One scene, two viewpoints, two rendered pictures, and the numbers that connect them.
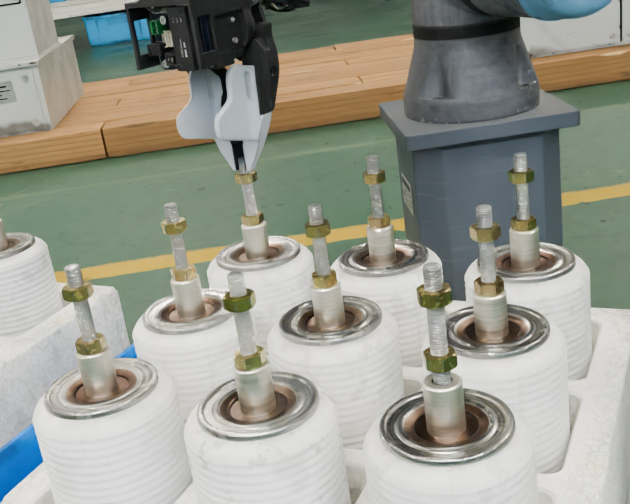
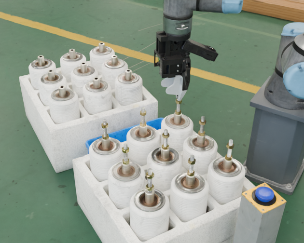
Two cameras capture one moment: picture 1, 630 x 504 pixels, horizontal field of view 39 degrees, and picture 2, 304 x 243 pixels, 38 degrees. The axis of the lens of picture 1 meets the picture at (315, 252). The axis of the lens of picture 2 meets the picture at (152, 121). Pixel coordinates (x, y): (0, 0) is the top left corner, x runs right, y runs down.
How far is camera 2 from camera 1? 0.70 m
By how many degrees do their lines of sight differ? 32
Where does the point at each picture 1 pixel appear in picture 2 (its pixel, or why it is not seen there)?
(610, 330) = not seen: hidden behind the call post
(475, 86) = (281, 95)
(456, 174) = (264, 118)
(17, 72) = not seen: outside the picture
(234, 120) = (173, 89)
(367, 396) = (161, 179)
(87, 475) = (93, 163)
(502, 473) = (147, 216)
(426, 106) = (266, 92)
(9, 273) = (126, 88)
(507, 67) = not seen: hidden behind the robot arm
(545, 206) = (292, 142)
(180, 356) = (131, 144)
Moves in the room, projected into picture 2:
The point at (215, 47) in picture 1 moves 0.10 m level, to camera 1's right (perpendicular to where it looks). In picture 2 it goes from (168, 73) to (202, 84)
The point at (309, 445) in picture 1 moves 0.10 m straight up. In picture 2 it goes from (126, 186) to (125, 155)
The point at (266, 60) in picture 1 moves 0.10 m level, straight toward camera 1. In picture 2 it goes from (185, 78) to (166, 95)
